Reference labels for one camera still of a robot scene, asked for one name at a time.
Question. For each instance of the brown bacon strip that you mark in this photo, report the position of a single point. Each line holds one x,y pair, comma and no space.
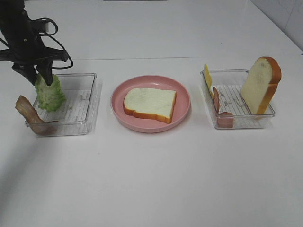
30,113

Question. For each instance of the clear right plastic tray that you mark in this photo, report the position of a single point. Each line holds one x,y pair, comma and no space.
228,84

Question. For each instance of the pink round plate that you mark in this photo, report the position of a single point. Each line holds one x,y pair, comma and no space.
181,108

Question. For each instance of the green lettuce leaf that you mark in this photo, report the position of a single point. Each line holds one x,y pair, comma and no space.
50,98

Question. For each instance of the clear left plastic tray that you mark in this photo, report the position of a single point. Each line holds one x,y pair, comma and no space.
78,114

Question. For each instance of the clear plastic tray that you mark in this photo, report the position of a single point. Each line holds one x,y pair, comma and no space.
78,114
228,84

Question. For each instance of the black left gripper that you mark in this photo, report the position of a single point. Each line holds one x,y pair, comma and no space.
24,42

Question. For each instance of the bread slice from tray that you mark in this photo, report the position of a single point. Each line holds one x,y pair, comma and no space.
150,103

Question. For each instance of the yellow cheese slice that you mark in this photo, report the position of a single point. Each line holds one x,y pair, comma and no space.
208,79

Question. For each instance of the bread slice in right tray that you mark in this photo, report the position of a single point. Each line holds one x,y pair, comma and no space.
261,84

